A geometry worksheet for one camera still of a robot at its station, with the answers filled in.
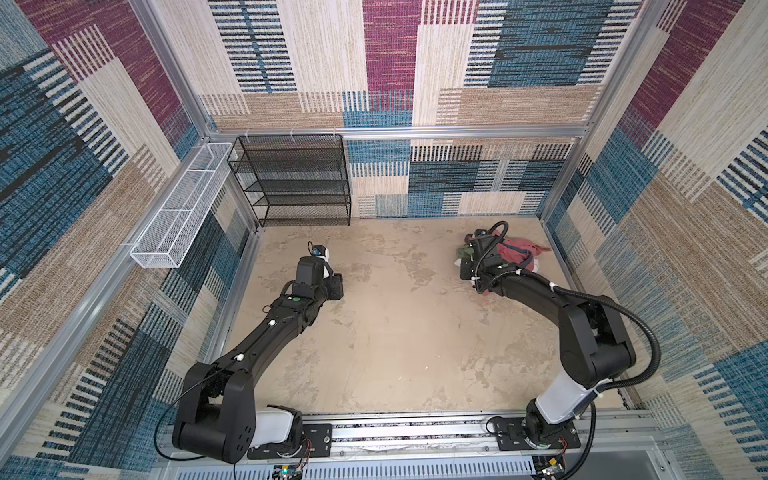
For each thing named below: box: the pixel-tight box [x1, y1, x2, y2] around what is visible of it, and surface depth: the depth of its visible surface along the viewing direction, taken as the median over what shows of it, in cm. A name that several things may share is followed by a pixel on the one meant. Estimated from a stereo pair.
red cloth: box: [492, 230, 551, 271], surface depth 101 cm
